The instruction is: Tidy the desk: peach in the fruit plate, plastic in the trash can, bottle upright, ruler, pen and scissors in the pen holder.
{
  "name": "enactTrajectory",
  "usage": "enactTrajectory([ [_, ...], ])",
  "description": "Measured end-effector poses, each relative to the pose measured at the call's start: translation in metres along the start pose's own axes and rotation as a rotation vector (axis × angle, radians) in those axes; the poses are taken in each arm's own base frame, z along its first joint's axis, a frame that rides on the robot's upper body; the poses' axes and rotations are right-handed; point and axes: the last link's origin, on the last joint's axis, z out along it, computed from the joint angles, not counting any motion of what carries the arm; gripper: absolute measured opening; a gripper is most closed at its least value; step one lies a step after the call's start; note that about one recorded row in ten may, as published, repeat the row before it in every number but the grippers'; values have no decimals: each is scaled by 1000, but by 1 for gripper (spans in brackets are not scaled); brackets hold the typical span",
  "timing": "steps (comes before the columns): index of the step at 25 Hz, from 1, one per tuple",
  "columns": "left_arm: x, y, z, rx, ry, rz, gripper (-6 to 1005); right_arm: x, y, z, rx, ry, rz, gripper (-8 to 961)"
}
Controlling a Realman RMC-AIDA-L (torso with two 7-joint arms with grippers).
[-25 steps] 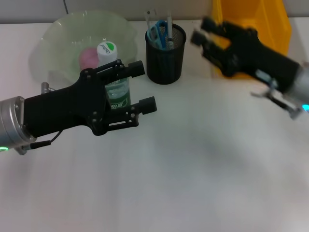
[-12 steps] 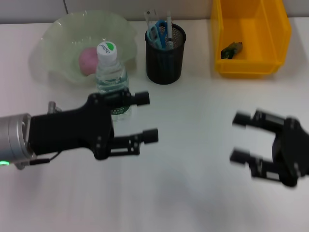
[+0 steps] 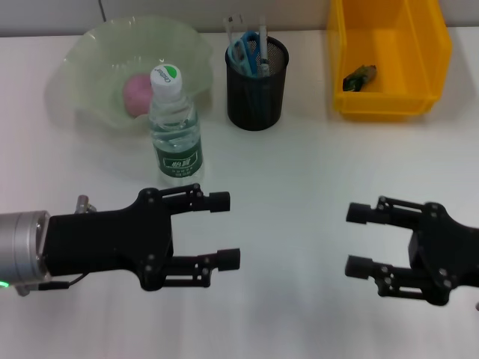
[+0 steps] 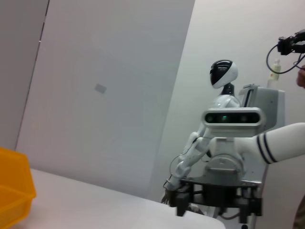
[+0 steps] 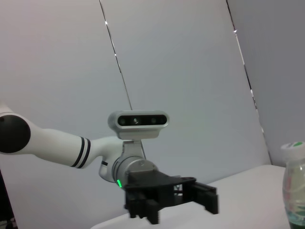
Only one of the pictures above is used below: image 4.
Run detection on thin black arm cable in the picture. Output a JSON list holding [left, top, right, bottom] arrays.
[[163, 140, 198, 189]]

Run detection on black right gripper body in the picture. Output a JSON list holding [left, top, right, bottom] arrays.
[[178, 167, 263, 208]]

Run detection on white background robot body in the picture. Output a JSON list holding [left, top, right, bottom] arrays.
[[209, 83, 286, 229]]

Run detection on yellow plastic storage bin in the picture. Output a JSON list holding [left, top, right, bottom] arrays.
[[0, 146, 37, 229]]

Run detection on black handheld camera rig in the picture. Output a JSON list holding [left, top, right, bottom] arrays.
[[277, 29, 305, 56]]

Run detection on dark blue looped cable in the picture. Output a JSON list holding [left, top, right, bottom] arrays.
[[265, 44, 305, 74]]

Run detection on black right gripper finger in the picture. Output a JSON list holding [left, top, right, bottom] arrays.
[[237, 188, 263, 224], [175, 187, 194, 217]]

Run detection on white labelled plastic bottle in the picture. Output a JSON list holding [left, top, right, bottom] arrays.
[[266, 58, 281, 89]]

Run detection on grey tape patch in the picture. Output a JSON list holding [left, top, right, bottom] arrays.
[[94, 83, 107, 94]]

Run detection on black white background robot head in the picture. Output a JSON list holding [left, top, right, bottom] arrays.
[[209, 60, 239, 95]]

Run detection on dark background device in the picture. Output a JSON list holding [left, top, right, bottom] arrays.
[[189, 204, 205, 215]]

